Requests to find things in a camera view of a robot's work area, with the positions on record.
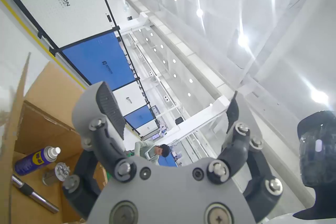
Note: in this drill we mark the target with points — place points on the small white partition panel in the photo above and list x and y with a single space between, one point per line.
130 99

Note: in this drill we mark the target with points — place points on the large brown cardboard carton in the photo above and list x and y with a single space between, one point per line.
52 93

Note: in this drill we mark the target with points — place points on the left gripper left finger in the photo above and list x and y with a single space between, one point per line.
110 109

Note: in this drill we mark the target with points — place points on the large blue partition panel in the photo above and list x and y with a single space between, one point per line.
102 62

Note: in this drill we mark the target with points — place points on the person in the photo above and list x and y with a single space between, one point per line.
148 150

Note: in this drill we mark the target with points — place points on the blue spray can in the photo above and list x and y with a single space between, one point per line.
31 160

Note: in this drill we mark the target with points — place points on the small blue partition panel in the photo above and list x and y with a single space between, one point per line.
140 117

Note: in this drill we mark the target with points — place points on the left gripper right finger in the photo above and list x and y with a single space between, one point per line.
236 146

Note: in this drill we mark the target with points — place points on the short metal bush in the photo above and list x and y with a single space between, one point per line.
53 175

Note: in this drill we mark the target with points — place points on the metal shaft with black grip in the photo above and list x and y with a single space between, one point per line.
34 194

